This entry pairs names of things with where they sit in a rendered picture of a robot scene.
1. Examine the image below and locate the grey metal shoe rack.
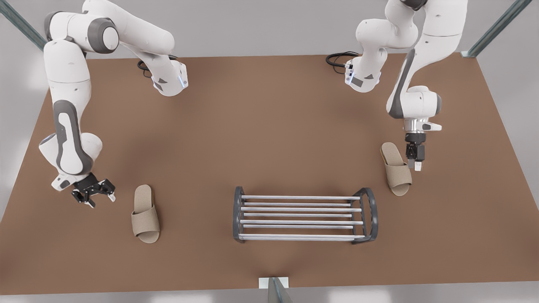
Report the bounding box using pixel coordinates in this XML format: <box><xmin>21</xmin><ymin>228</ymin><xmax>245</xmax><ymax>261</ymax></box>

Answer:
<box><xmin>232</xmin><ymin>186</ymin><xmax>379</xmax><ymax>244</ymax></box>

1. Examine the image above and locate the beige slipper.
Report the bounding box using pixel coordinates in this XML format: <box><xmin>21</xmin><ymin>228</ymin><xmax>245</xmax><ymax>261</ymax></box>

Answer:
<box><xmin>131</xmin><ymin>184</ymin><xmax>161</xmax><ymax>244</ymax></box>
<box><xmin>380</xmin><ymin>142</ymin><xmax>413</xmax><ymax>197</ymax></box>

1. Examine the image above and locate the black cable loop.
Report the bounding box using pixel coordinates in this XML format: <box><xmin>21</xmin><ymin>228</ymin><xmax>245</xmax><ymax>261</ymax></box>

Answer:
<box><xmin>326</xmin><ymin>51</ymin><xmax>361</xmax><ymax>75</ymax></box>
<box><xmin>137</xmin><ymin>54</ymin><xmax>180</xmax><ymax>79</ymax></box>

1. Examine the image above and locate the silver frame post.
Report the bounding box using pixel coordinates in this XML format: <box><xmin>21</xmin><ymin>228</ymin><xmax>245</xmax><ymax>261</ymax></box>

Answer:
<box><xmin>460</xmin><ymin>0</ymin><xmax>534</xmax><ymax>58</ymax></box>
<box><xmin>259</xmin><ymin>276</ymin><xmax>294</xmax><ymax>303</ymax></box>
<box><xmin>0</xmin><ymin>0</ymin><xmax>48</xmax><ymax>51</ymax></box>

